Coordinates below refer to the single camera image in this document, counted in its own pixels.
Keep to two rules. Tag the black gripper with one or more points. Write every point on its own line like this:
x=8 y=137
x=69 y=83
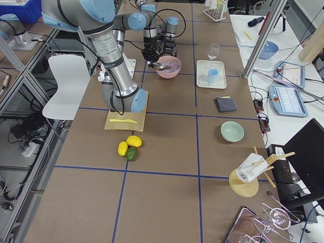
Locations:
x=149 y=43
x=169 y=44

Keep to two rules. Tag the steel ice scoop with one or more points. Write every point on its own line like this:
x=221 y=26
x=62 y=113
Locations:
x=160 y=66

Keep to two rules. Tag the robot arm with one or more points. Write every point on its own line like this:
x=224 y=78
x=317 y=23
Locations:
x=96 y=19
x=159 y=40

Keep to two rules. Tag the clear ice cubes pile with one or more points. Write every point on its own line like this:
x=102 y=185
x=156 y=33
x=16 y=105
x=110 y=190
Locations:
x=173 y=62

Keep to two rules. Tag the blue plastic cup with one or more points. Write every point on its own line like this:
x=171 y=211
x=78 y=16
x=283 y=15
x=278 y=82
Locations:
x=212 y=75

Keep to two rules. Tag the wooden cup stand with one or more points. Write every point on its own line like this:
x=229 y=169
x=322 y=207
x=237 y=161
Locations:
x=251 y=188

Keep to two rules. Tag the pink bowl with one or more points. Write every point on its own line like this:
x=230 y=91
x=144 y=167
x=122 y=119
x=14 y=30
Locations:
x=168 y=75

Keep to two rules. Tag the cream bear tray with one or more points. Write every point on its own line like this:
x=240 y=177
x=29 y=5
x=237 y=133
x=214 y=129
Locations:
x=202 y=73

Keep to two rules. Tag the clear wine glass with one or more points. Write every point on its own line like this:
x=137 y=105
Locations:
x=212 y=53

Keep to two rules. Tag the bamboo cutting board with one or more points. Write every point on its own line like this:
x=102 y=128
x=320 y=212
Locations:
x=127 y=114

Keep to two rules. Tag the white dish rack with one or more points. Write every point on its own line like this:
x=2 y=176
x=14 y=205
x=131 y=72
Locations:
x=216 y=9

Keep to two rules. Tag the yellow plastic knife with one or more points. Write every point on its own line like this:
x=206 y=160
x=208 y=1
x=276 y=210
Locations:
x=123 y=120

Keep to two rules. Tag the white chair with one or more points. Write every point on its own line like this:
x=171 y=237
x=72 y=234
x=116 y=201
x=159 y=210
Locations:
x=72 y=77

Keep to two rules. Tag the grey yellow folded cloth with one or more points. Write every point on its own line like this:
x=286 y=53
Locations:
x=225 y=104

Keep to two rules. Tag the yellow lemon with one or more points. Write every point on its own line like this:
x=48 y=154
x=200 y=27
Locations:
x=122 y=148

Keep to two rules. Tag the blue bowl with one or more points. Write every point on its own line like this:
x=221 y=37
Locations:
x=269 y=50

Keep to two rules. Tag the green bowl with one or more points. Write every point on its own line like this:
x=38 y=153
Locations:
x=232 y=131

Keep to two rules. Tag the blue teach pendant far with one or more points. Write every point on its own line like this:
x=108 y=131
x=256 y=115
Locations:
x=290 y=72

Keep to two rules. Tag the blue teach pendant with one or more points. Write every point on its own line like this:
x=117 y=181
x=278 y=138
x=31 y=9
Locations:
x=290 y=72
x=287 y=101

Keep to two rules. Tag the blue teach pendant near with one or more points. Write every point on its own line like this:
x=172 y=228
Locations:
x=287 y=101

